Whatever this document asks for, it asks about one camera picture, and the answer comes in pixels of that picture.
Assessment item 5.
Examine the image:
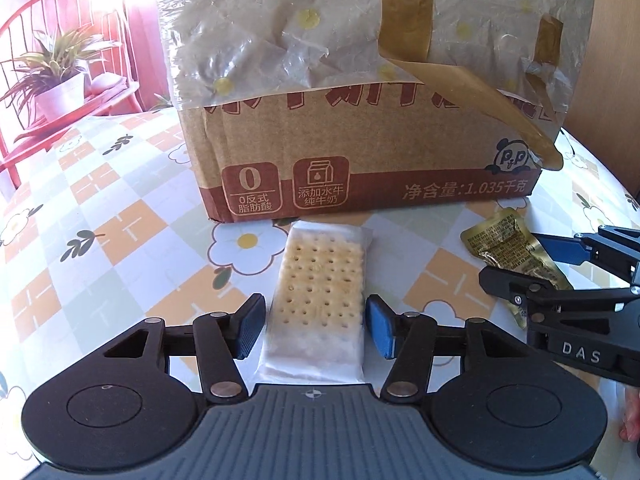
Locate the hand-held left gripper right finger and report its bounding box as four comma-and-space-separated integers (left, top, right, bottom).
365, 295, 529, 404

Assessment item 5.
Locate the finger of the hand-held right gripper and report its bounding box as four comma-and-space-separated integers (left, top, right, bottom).
478, 265, 640, 332
531, 225, 640, 289

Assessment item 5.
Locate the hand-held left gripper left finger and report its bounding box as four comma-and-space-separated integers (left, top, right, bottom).
102, 294, 267, 405

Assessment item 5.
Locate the gold snack packet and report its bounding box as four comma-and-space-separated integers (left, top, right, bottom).
460, 207, 576, 331

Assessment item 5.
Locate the clear cracker packet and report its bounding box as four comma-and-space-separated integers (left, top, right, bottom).
254, 219, 376, 387

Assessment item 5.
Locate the cardboard box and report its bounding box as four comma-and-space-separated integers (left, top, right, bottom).
157, 0, 599, 227

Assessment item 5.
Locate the person's right hand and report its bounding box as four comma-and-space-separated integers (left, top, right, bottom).
619, 387, 640, 444

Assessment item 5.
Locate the wooden door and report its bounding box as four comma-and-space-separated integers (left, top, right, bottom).
562, 0, 640, 196

